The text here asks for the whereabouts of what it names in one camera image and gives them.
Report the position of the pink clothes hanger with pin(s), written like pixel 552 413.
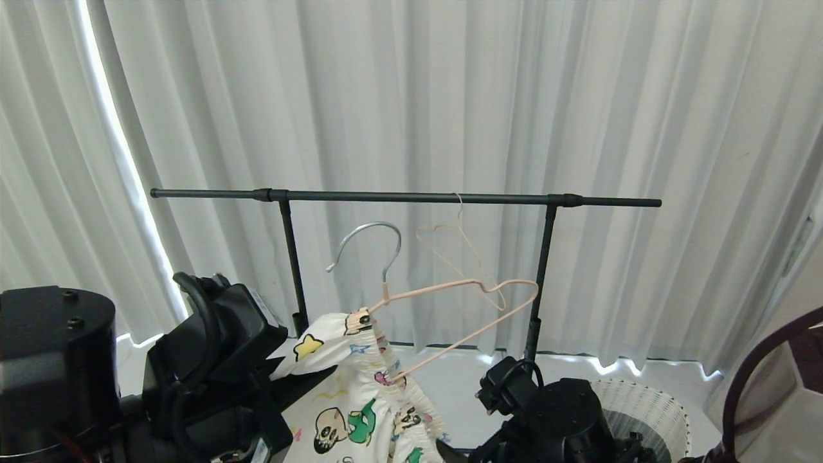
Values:
pixel 386 292
pixel 460 215

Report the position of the dark brown wooden chair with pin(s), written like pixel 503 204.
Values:
pixel 730 399

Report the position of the black clothes rack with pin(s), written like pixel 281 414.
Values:
pixel 418 197

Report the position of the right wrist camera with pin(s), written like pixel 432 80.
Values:
pixel 505 392

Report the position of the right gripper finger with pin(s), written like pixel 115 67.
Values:
pixel 466 454

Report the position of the white curtain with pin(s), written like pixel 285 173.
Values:
pixel 386 96

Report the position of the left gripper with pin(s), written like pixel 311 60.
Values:
pixel 257 418

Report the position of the white laundry basket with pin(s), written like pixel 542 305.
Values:
pixel 656 405

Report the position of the cream printed garment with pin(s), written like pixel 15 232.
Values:
pixel 347 386

